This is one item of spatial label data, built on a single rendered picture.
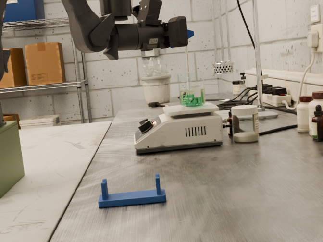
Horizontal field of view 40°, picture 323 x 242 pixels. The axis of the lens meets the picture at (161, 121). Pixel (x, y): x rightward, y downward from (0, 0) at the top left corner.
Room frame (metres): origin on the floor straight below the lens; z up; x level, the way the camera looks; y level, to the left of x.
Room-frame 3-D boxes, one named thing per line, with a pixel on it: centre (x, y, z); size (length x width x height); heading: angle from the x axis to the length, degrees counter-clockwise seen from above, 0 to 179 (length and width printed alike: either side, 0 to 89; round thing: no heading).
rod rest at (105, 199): (0.63, 0.05, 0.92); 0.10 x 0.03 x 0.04; 91
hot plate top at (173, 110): (1.02, -0.07, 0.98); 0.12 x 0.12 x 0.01; 3
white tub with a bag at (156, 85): (2.03, 0.01, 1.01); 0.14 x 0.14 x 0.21
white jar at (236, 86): (2.09, -0.38, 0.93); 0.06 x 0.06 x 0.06
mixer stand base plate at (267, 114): (1.39, -0.20, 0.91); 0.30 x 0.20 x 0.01; 91
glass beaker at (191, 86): (1.02, -0.07, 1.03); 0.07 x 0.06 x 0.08; 63
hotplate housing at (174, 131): (1.02, -0.04, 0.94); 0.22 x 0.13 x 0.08; 93
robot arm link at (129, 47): (0.95, 0.08, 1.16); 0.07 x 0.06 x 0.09; 119
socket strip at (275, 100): (1.71, -0.43, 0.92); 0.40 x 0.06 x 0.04; 1
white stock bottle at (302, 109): (1.04, -0.35, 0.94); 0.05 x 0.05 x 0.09
